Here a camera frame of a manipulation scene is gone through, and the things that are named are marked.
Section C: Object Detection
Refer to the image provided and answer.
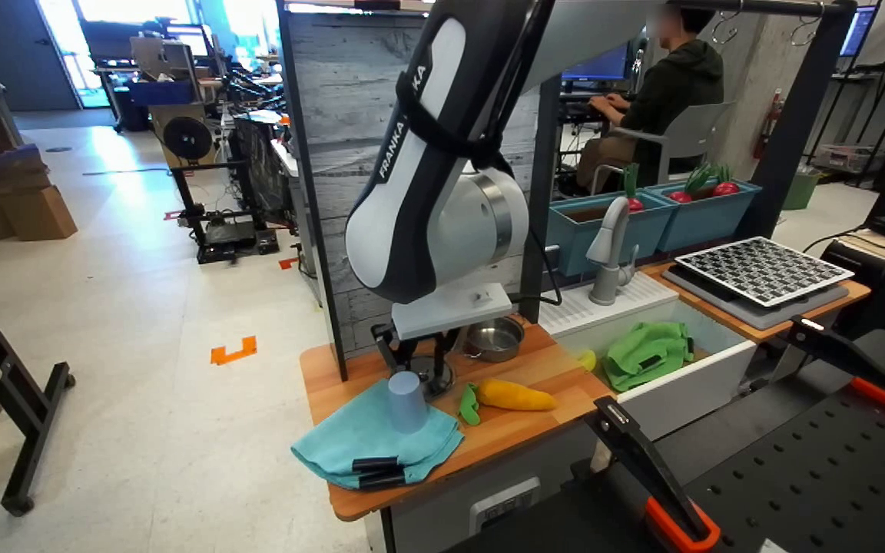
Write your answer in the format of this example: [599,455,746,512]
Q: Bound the wooden counter top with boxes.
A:
[296,317,621,524]

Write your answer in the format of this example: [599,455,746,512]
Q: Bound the orange floor marker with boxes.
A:
[205,331,263,368]

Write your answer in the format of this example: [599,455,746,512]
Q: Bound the grey chair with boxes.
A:
[613,99,736,191]

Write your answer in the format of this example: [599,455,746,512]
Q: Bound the seated person dark hoodie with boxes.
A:
[585,3,730,194]

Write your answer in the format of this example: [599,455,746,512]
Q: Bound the green cloth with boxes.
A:
[595,317,698,395]

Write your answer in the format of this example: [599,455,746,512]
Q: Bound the white cabinet base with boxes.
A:
[377,413,613,553]

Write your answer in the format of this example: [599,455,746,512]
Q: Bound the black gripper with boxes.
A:
[370,317,464,398]

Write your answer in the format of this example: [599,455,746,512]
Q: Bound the tall black frame post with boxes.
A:
[739,3,862,245]

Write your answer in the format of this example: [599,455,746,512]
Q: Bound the black marker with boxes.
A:
[352,455,406,477]

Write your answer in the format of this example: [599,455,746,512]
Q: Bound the white toy sink unit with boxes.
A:
[538,266,767,446]

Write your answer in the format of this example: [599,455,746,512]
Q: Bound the silver pot with handles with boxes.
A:
[460,312,530,366]

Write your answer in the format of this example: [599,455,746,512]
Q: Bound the black clamp orange handle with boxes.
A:
[755,312,885,419]
[585,392,725,553]

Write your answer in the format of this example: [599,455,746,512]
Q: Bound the red toy radish green leaves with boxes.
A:
[619,161,653,219]
[671,162,744,204]

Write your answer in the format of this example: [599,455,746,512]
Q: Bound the black frame post by cloth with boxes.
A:
[277,3,355,385]

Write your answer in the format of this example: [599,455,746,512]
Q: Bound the black metal floor stand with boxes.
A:
[0,257,79,520]

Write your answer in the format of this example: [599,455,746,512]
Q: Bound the grey toy faucet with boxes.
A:
[585,194,644,309]

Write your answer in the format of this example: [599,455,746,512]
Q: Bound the black frame post by sink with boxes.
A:
[517,72,567,326]

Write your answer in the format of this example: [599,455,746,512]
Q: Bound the stacked cardboard boxes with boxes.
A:
[0,141,79,249]

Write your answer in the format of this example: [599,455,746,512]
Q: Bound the wooden board beside sink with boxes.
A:
[641,257,875,348]

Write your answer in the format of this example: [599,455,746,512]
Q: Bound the black white calibration checkerboard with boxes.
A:
[671,233,858,312]

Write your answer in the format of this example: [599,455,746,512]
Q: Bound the teal cloth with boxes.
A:
[289,377,466,493]

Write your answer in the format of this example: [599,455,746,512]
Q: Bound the teal planter box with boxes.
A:
[647,176,767,257]
[544,191,675,283]

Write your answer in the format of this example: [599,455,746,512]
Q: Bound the pale blue plastic cup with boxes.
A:
[384,368,433,435]

